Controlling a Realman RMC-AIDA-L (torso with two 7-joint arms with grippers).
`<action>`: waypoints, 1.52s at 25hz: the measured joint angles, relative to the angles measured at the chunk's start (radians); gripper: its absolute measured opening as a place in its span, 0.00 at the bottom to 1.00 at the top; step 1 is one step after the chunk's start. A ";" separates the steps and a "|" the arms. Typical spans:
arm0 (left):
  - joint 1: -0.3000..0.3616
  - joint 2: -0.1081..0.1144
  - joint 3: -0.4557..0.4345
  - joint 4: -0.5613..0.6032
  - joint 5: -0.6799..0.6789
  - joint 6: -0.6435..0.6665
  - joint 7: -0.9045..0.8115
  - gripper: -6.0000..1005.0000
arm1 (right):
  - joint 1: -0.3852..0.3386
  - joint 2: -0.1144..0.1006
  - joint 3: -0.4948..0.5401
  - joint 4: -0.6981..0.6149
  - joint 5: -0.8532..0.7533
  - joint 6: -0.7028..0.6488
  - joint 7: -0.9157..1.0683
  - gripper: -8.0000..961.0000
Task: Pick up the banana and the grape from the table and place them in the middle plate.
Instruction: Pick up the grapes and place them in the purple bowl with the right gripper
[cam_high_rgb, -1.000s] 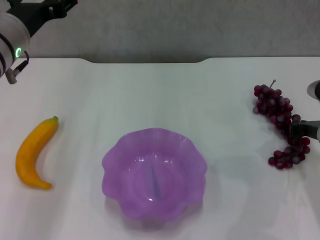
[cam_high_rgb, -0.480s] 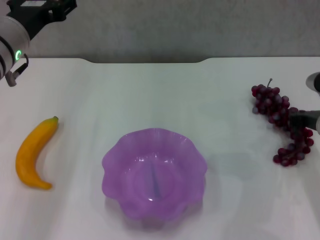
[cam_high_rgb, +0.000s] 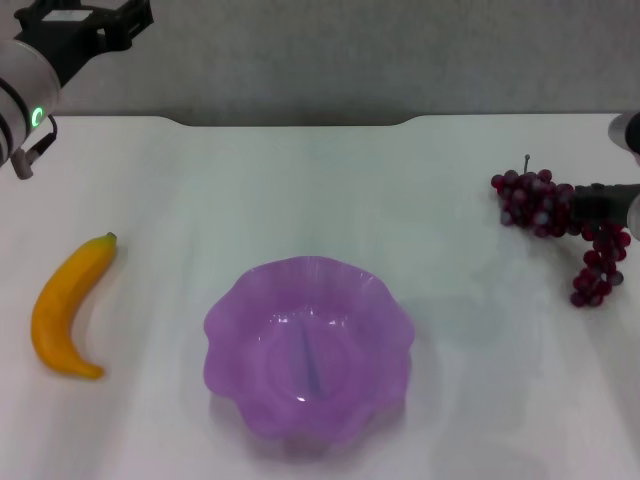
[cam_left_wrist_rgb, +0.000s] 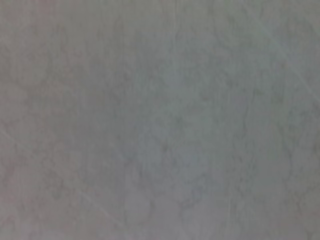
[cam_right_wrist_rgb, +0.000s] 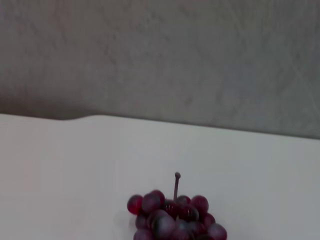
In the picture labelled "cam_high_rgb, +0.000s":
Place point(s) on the dark red grape bunch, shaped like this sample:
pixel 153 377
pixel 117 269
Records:
pixel 530 205

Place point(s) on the yellow banana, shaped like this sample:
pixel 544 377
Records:
pixel 55 310

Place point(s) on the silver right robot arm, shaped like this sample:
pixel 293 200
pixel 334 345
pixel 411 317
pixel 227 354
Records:
pixel 627 135

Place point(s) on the purple wavy-rim plastic bowl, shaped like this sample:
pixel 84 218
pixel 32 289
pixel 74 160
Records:
pixel 310 350

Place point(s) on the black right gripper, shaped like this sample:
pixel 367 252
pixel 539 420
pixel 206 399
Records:
pixel 620 204

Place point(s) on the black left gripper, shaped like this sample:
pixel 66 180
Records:
pixel 70 40

